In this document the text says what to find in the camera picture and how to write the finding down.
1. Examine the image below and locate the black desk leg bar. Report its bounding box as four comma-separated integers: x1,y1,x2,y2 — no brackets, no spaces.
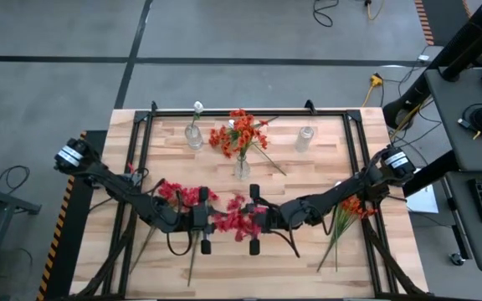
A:
402,149,462,198

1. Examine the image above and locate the black base plate hazard stripe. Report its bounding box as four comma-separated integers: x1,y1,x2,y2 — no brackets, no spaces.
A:
35,130,108,301

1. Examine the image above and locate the black floor cable loop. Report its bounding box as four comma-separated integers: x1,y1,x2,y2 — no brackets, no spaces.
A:
311,0,341,28

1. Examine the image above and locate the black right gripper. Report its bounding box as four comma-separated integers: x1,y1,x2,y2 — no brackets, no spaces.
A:
240,183,286,257

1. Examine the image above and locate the clear faceted glass vase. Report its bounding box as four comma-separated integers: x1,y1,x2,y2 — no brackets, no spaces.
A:
233,154,252,181

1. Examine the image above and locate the black metal table frame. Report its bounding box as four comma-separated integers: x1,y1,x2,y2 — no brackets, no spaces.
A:
69,99,434,301

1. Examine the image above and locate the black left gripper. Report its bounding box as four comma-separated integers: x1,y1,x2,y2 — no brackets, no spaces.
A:
188,186,228,256

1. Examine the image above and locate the clear diamond-pattern glass vase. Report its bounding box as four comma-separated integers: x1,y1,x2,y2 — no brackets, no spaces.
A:
294,125,315,154

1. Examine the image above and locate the yellow extension cord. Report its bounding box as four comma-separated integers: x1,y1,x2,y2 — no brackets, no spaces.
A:
361,73,385,108

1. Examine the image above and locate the orange black hazard strip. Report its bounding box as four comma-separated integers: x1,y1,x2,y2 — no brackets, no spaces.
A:
413,0,435,47

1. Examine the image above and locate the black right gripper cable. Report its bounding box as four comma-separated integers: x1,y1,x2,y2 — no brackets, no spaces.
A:
274,227,301,259

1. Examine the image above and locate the grey desk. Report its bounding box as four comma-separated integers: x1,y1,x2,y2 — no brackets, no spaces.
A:
423,66,482,173
444,170,482,275

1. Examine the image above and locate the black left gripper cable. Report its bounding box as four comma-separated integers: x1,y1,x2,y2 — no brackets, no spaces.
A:
166,229,194,257

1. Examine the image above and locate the yellow floor cable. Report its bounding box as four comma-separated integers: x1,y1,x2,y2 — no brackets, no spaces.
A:
364,0,387,22

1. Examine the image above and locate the black tower fan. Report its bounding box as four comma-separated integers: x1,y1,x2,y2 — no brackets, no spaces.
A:
382,0,482,130

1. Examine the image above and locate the white paper sheet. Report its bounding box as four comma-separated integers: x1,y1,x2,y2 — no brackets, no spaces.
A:
406,179,439,215

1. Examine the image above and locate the clear glass bottle vase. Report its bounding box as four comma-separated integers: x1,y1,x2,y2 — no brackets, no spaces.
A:
184,123,204,151

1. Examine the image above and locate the thin black floor cable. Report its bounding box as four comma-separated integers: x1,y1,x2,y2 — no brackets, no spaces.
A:
0,164,32,196

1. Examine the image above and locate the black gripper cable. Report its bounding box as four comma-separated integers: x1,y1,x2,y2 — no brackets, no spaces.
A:
274,227,301,259
166,229,194,257

